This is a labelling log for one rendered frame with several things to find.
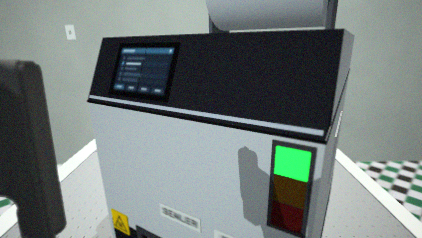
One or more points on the white horizontal cylinder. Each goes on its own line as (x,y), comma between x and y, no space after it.
(230,15)

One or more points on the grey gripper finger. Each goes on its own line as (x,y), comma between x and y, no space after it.
(28,168)

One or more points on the grey flat base plate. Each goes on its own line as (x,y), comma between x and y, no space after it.
(352,212)

